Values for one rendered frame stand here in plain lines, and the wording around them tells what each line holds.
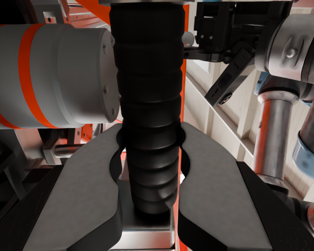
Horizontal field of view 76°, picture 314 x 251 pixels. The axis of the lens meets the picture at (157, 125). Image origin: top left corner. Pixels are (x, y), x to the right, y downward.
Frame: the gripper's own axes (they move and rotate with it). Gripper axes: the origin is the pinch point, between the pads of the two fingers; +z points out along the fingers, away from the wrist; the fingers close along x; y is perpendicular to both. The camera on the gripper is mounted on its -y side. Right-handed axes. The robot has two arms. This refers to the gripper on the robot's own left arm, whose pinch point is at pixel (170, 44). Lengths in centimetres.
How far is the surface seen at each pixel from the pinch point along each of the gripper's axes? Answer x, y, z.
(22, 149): 29.8, -12.8, 2.6
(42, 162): 28.1, -15.7, 1.4
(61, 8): 12.4, 6.1, 21.6
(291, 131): -434, -231, 49
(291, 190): -389, -343, 0
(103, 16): -3.0, 3.8, 31.1
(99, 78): 21.1, -0.3, -9.8
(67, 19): 10.9, 3.9, 23.7
